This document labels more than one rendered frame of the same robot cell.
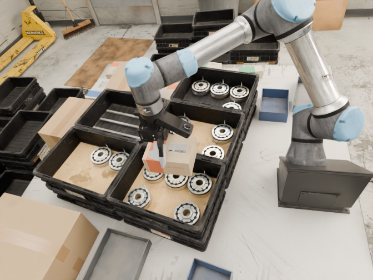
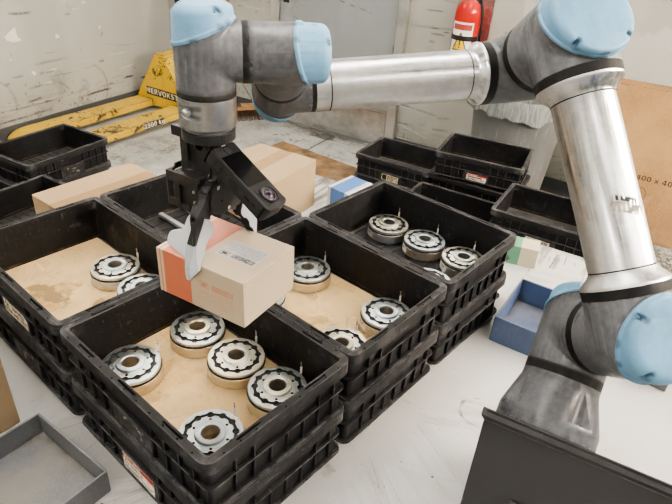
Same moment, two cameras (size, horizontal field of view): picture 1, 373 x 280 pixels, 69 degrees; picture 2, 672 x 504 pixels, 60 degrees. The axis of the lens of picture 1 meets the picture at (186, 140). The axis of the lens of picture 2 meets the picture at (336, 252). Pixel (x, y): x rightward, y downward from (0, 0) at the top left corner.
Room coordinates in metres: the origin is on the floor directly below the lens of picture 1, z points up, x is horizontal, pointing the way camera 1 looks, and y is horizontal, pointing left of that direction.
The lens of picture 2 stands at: (-0.09, -0.20, 1.58)
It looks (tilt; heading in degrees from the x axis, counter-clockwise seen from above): 32 degrees down; 8
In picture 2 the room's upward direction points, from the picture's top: 4 degrees clockwise
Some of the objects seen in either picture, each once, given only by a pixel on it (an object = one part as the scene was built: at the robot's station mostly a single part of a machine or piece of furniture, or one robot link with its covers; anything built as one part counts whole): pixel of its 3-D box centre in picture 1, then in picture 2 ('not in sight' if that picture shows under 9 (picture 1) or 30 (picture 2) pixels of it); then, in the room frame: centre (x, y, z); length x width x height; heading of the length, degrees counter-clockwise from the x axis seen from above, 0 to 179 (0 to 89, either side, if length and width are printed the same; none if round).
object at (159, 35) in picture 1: (177, 45); (400, 184); (2.68, -0.12, 0.31); 0.40 x 0.30 x 0.34; 69
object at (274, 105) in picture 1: (273, 104); (535, 319); (1.09, -0.53, 0.74); 0.20 x 0.15 x 0.07; 157
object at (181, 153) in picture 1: (171, 154); (227, 268); (0.60, 0.06, 1.09); 0.16 x 0.12 x 0.07; 69
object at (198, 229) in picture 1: (166, 182); (203, 349); (0.60, 0.11, 0.92); 0.40 x 0.30 x 0.02; 59
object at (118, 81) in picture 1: (131, 85); (259, 189); (1.48, 0.28, 0.78); 0.30 x 0.22 x 0.16; 160
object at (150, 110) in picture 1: (149, 104); (206, 112); (0.61, 0.08, 1.32); 0.08 x 0.08 x 0.05
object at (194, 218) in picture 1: (186, 213); (210, 435); (0.49, 0.06, 0.86); 0.10 x 0.10 x 0.01
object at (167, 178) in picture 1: (176, 176); (236, 357); (0.66, 0.07, 0.86); 0.10 x 0.10 x 0.01
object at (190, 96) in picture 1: (215, 95); (408, 247); (1.12, -0.20, 0.87); 0.40 x 0.30 x 0.11; 59
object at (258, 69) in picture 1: (243, 73); (495, 245); (1.43, -0.45, 0.73); 0.24 x 0.06 x 0.06; 79
